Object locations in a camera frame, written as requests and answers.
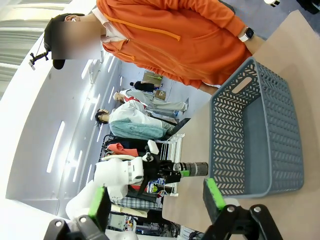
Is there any small cardboard box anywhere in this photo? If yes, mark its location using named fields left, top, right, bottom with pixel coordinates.
left=153, top=90, right=167, bottom=102

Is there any person's left forearm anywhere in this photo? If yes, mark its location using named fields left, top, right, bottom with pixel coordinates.
left=214, top=1, right=255, bottom=42

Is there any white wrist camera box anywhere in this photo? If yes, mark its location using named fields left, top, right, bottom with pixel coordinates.
left=146, top=139, right=160, bottom=155

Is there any person's left hand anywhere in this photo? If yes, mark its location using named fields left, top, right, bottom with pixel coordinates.
left=243, top=34, right=266, bottom=56

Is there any mannequin in grey clothes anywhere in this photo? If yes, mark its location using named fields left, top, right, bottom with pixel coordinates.
left=113, top=88, right=189, bottom=113

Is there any white smartwatch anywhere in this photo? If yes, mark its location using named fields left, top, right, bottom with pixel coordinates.
left=237, top=26, right=256, bottom=42

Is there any bystander in black top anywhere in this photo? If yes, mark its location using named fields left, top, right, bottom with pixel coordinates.
left=129, top=80, right=161, bottom=93

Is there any plaid checked cloth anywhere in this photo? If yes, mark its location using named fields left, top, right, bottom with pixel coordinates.
left=116, top=196, right=161, bottom=210

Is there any person in orange hoodie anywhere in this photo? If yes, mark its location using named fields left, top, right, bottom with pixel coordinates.
left=43, top=0, right=253, bottom=96

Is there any mannequin in white jacket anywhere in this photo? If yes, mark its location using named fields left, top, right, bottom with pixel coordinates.
left=94, top=101, right=176, bottom=141

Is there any orange red folded cloth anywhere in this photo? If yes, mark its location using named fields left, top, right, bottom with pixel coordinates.
left=106, top=143, right=139, bottom=158

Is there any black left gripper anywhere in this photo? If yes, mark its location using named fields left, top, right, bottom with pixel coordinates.
left=142, top=152, right=193, bottom=186

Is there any black clamp camera mount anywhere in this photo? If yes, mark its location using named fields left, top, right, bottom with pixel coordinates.
left=28, top=50, right=50, bottom=68

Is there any dark grey drink can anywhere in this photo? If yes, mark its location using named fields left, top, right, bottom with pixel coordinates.
left=174, top=161, right=209, bottom=177

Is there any blue Pocari Sweat can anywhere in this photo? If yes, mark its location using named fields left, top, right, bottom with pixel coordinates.
left=149, top=178, right=166, bottom=195

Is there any teal fleece cloth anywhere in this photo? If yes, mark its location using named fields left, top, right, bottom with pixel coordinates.
left=109, top=118, right=166, bottom=141

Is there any grey plastic lattice basket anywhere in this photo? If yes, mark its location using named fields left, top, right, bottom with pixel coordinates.
left=209, top=56, right=305, bottom=200

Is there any white wire can dispenser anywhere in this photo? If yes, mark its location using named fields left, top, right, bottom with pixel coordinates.
left=159, top=133, right=186, bottom=197

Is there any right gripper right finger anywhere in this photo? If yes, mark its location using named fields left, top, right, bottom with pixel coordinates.
left=201, top=177, right=285, bottom=240

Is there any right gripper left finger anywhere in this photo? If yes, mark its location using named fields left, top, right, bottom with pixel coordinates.
left=43, top=184, right=112, bottom=240

